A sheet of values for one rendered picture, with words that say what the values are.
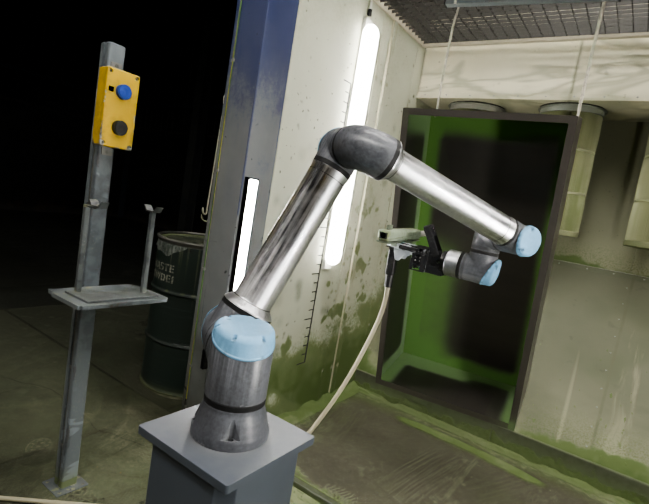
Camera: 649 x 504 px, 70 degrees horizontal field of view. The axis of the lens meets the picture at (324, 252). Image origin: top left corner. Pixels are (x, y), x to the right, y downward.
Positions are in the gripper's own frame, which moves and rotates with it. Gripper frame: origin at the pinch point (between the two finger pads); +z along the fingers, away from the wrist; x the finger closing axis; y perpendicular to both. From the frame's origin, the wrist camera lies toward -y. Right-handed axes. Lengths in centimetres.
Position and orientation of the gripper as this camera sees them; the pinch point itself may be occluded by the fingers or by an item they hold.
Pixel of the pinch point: (393, 242)
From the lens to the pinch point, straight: 169.0
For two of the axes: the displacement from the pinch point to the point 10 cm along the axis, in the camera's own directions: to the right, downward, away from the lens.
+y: -1.6, 9.7, 1.8
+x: 5.2, -0.7, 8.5
